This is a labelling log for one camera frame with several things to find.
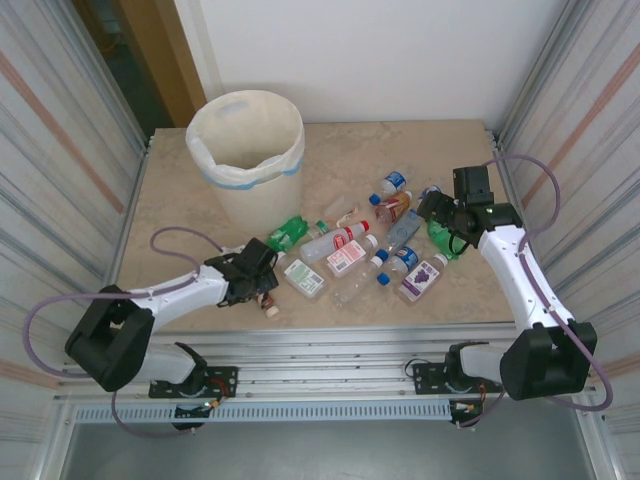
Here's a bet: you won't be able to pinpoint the green bottle yellow cap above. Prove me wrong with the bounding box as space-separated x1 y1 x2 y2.
264 214 311 254

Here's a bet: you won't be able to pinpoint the small brown bottle white cap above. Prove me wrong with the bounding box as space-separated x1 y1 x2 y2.
255 292 281 318

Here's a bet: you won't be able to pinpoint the green plastic bottle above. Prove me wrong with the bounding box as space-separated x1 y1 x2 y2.
425 218 461 263

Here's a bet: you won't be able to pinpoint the clear bottle red cap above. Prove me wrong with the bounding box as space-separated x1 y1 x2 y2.
298 220 371 265

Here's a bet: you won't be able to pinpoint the amber tea bottle red label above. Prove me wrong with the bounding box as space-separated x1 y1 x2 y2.
374 190 414 224

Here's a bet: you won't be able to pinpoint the square bottle red white label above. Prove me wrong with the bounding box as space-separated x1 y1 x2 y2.
325 233 380 279

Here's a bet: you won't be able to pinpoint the blue label bottle blue cap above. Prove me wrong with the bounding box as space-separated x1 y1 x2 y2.
376 245 421 287

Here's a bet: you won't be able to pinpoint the tall clear bottle blue cap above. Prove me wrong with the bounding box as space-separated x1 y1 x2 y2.
332 248 390 307

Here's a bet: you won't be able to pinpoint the purple grape label bottle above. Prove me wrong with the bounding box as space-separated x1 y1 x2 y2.
397 252 450 304

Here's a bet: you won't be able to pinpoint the cream round plastic bin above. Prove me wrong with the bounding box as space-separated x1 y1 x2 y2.
185 89 307 236

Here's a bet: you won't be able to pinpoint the white bin liner blue trim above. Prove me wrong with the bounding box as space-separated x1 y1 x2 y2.
185 89 307 192

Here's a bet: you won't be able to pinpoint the square bottle green white label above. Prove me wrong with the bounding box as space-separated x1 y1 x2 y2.
273 250 327 302

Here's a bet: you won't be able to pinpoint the crushed clear plastic bottle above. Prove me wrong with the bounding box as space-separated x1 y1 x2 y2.
323 195 361 219

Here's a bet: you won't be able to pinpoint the dark glass door pane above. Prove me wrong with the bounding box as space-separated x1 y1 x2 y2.
69 0 176 129

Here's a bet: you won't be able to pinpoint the aluminium rail frame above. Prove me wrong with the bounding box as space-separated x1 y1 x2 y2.
52 322 601 401

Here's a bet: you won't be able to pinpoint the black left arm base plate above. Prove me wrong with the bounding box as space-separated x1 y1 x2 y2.
148 366 239 400

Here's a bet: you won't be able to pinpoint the red black base wires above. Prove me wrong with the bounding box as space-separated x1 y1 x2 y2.
199 377 236 409
452 382 496 414

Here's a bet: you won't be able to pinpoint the ribbed metal enclosure panel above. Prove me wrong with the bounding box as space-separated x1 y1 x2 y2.
0 0 151 451
492 0 640 451

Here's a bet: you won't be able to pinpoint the grey slotted cable duct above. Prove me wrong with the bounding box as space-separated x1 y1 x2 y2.
73 403 454 422

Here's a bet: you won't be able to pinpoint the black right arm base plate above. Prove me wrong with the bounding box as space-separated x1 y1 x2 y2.
412 360 504 396

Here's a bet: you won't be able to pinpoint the brown wooden door frame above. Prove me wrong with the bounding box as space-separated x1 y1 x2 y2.
114 0 209 129

